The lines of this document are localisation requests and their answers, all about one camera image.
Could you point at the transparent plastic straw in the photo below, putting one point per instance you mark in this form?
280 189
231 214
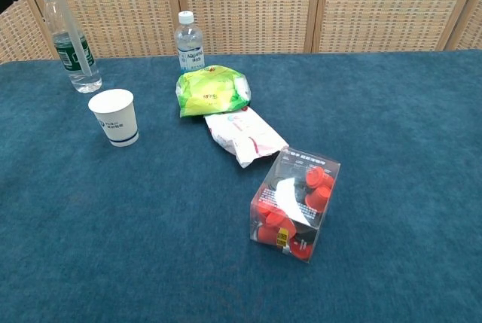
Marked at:
68 18

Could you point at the white paper cup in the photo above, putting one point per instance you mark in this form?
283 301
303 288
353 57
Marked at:
115 119

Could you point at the woven rattan screen panel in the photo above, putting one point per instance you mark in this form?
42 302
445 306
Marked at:
248 7
128 7
468 25
22 33
391 7

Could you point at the water bottle with green label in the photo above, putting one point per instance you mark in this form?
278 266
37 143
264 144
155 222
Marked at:
64 57

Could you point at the water bottle with blue label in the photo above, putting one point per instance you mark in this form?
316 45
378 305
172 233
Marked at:
189 48

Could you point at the green tissue packet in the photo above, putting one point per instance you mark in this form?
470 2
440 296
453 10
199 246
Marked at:
211 91

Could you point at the white and pink packet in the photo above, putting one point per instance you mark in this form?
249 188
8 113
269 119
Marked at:
244 133

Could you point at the clear box with red cups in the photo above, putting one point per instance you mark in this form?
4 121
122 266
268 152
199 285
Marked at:
293 206

